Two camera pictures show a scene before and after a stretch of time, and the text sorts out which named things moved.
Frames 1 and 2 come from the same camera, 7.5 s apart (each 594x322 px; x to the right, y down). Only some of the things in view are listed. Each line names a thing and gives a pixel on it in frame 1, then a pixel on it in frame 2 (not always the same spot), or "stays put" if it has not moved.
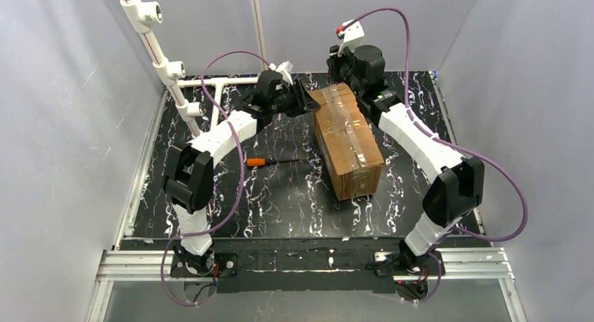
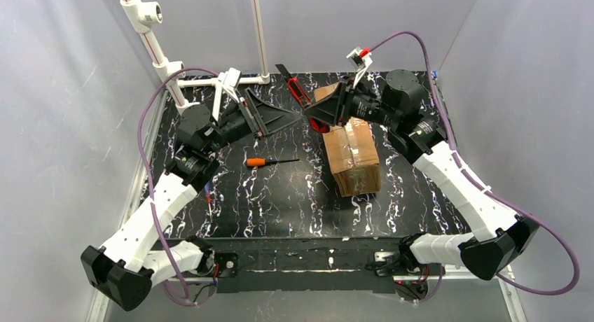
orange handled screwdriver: (263, 162) stays put
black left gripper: (300, 97) -> (253, 114)
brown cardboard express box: (349, 149) stays put
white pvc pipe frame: (140, 12) stays put
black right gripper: (335, 63) -> (344, 103)
